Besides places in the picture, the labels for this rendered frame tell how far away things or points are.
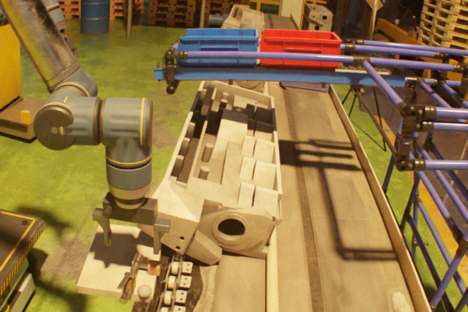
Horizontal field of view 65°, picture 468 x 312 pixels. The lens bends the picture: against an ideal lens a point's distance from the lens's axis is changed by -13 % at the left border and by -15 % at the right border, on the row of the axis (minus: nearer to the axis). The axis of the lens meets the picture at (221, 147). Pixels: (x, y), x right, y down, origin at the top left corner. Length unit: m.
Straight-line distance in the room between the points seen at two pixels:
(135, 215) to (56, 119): 0.31
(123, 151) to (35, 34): 0.37
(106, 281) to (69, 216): 1.64
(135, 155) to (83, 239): 1.72
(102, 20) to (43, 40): 6.94
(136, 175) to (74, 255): 1.60
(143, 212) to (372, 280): 0.76
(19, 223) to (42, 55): 1.30
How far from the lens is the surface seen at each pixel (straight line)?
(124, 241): 1.32
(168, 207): 1.19
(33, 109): 3.98
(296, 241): 1.46
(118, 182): 0.95
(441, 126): 1.10
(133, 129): 0.88
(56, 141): 0.93
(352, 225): 1.60
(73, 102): 0.92
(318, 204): 1.67
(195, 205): 1.21
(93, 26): 7.94
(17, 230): 2.16
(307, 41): 1.54
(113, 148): 0.92
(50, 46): 1.04
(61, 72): 1.04
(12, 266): 1.96
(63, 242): 2.59
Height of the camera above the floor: 1.64
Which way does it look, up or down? 27 degrees down
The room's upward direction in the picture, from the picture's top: 6 degrees clockwise
